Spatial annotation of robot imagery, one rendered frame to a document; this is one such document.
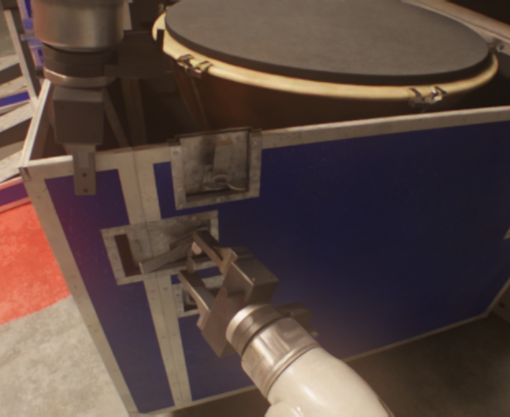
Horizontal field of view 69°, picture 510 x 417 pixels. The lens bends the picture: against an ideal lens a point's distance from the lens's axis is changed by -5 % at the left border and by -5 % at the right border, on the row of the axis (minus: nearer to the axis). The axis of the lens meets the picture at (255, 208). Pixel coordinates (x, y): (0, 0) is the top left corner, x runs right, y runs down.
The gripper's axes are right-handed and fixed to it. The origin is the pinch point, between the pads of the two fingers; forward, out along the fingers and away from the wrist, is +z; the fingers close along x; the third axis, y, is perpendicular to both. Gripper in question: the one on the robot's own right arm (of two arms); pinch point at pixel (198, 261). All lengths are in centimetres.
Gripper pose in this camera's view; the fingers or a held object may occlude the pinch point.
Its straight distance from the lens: 60.5
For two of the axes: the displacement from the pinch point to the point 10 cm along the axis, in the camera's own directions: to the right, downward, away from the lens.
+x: -3.7, 8.6, 3.6
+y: -7.1, 0.0, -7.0
